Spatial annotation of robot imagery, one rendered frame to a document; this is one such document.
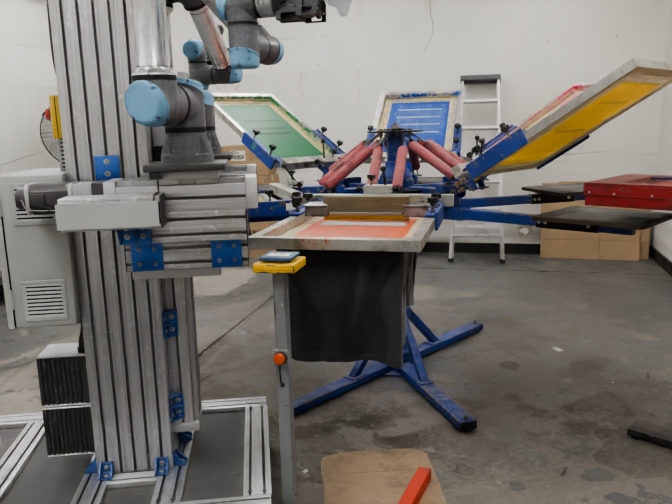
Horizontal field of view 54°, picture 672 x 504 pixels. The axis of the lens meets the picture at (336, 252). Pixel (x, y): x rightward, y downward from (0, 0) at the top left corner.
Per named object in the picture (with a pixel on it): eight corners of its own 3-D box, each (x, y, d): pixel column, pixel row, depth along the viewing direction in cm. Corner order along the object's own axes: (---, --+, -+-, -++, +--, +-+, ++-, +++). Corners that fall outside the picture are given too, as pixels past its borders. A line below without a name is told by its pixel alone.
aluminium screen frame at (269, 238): (421, 252, 208) (421, 240, 207) (247, 248, 221) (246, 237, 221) (440, 216, 283) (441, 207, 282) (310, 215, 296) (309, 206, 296)
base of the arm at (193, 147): (157, 164, 184) (154, 128, 182) (164, 161, 198) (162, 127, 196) (212, 162, 185) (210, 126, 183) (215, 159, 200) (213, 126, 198)
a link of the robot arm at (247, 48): (271, 69, 172) (269, 25, 170) (252, 66, 162) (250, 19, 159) (244, 71, 174) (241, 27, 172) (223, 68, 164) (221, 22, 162)
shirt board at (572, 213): (675, 232, 278) (677, 213, 276) (641, 246, 249) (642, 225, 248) (418, 209, 368) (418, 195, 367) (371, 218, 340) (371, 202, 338)
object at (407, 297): (405, 366, 228) (404, 246, 220) (394, 365, 229) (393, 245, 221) (419, 325, 272) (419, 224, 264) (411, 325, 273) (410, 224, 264)
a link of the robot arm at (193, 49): (181, 61, 258) (179, 38, 256) (195, 63, 268) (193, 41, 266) (199, 59, 256) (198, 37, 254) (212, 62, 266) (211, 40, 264)
